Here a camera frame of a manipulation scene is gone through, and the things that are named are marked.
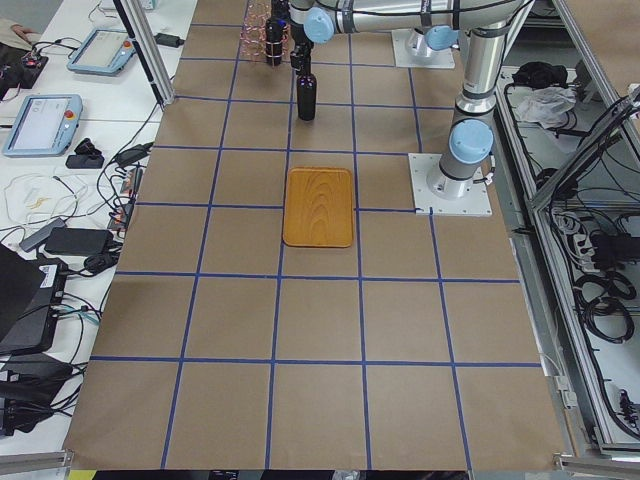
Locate teach pendant near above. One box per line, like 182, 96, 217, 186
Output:
2, 94, 83, 158

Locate teach pendant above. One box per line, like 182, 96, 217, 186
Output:
67, 28, 135, 76
2, 94, 83, 158

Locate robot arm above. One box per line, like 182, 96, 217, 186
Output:
406, 25, 459, 59
284, 1, 532, 119

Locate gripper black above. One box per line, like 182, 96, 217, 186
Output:
290, 41, 314, 74

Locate teach pendant far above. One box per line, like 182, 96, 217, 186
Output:
67, 28, 135, 76

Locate black laptop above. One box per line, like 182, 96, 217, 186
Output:
1, 246, 67, 356

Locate black power brick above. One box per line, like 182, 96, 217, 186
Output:
44, 227, 113, 256

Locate aluminium frame post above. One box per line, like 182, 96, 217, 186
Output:
114, 0, 175, 108

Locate black power adapter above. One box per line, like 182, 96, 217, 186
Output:
154, 33, 185, 48

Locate copper wire bottle basket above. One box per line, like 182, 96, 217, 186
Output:
240, 0, 271, 63

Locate wooden serving tray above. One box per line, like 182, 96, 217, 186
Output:
282, 167, 354, 248

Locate crumpled white cloth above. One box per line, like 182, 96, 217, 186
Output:
515, 86, 577, 128

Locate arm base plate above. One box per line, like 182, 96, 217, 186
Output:
408, 153, 492, 217
391, 29, 455, 70

